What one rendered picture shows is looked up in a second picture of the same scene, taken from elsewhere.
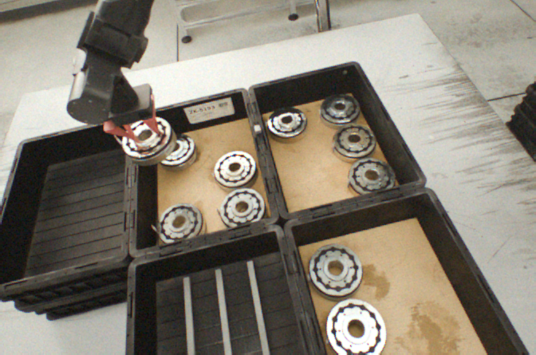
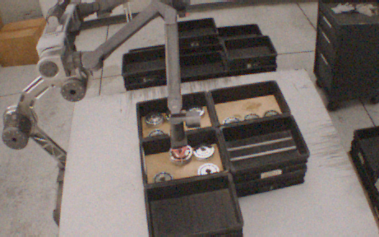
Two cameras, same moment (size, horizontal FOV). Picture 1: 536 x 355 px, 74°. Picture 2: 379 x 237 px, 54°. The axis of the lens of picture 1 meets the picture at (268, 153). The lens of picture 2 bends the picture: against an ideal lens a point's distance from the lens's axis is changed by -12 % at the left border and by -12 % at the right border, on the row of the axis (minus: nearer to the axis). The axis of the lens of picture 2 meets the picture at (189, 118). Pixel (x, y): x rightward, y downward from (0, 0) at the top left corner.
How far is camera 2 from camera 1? 178 cm
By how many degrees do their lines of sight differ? 58
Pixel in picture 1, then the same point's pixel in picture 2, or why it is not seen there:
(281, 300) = (241, 141)
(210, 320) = (248, 162)
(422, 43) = (99, 101)
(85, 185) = (175, 225)
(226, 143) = (160, 164)
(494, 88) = not seen: hidden behind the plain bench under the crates
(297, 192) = not seen: hidden behind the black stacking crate
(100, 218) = (198, 212)
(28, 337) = not seen: outside the picture
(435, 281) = (235, 104)
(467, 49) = (54, 118)
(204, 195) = (191, 169)
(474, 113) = (153, 92)
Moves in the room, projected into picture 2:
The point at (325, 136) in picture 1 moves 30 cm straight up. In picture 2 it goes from (165, 127) to (158, 83)
